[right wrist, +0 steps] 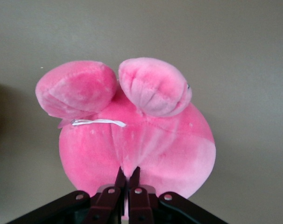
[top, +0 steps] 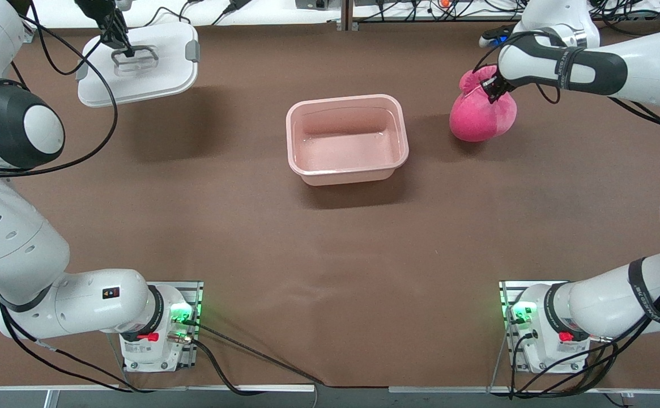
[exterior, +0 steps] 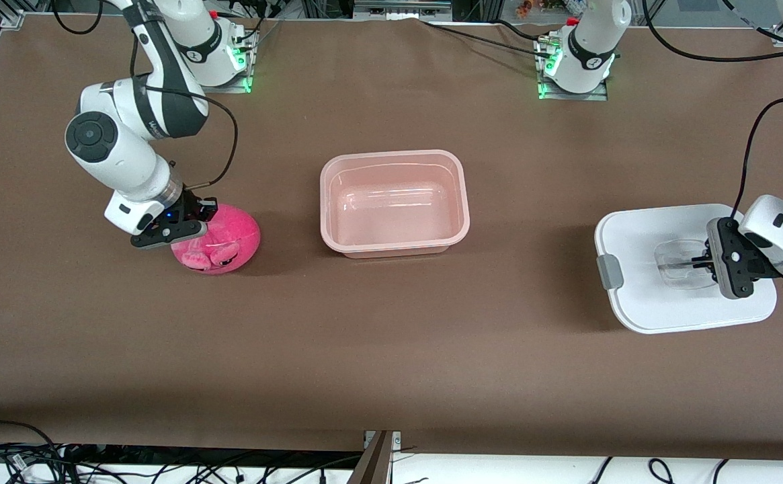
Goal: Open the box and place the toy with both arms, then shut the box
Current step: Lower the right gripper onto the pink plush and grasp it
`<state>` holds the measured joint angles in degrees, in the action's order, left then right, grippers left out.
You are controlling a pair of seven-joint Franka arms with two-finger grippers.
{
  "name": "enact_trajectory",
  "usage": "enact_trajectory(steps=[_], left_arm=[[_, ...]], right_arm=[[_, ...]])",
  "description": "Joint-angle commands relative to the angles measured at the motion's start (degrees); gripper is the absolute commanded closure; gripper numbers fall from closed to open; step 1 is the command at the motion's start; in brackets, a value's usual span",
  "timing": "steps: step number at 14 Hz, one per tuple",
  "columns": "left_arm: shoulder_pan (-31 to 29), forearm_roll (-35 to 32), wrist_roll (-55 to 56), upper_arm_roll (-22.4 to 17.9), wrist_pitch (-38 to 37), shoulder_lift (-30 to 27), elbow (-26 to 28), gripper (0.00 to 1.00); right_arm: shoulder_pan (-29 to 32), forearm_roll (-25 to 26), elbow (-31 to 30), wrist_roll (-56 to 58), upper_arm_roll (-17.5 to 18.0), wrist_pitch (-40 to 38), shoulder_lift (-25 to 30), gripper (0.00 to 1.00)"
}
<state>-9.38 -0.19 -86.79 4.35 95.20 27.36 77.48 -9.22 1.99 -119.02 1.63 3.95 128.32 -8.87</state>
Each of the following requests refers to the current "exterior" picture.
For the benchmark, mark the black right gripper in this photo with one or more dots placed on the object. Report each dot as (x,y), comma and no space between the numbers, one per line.
(191,208)

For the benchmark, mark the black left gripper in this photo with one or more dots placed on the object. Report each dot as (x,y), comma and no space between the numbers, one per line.
(705,259)

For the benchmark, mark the pink plush toy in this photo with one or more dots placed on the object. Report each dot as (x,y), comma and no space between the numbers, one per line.
(230,235)

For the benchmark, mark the white box lid grey clips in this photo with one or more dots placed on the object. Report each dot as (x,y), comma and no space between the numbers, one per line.
(640,302)

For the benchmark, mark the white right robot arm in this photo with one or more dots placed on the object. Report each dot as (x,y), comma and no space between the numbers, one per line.
(115,154)

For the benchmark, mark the pink plastic box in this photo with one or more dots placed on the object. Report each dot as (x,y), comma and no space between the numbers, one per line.
(394,215)

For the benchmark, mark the brown table cover sheet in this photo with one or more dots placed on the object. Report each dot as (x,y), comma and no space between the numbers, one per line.
(431,349)

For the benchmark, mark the small colourful background objects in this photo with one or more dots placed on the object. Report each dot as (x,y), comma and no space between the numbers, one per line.
(529,8)

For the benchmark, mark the metal equipment rack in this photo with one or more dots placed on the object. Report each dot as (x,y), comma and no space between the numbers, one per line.
(401,8)

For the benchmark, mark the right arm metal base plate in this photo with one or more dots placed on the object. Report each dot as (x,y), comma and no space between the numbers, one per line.
(216,88)

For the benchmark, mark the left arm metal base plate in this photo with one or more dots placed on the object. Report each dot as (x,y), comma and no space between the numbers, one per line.
(572,96)

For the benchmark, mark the aluminium frame post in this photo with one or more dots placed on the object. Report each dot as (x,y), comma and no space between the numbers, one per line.
(374,464)

